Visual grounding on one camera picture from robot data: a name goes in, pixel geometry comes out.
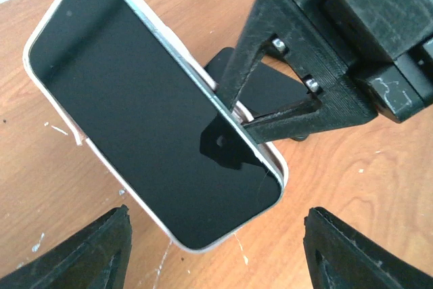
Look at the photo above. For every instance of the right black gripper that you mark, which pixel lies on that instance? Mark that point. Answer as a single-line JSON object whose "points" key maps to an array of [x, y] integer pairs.
{"points": [[387, 47]]}

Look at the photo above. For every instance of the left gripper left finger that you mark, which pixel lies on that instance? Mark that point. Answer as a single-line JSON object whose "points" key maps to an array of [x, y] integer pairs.
{"points": [[97, 256]]}

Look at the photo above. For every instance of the silver edged smartphone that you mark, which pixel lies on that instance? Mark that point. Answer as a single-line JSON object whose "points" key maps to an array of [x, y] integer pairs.
{"points": [[145, 106]]}

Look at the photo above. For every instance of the black phone case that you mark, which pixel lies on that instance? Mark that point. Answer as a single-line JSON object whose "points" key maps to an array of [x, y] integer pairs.
{"points": [[266, 91]]}

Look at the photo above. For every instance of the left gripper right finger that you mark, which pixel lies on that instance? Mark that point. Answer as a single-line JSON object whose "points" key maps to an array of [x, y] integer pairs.
{"points": [[339, 256]]}

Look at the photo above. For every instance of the pink phone case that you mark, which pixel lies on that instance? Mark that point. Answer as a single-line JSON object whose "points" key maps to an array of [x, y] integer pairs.
{"points": [[50, 103]]}

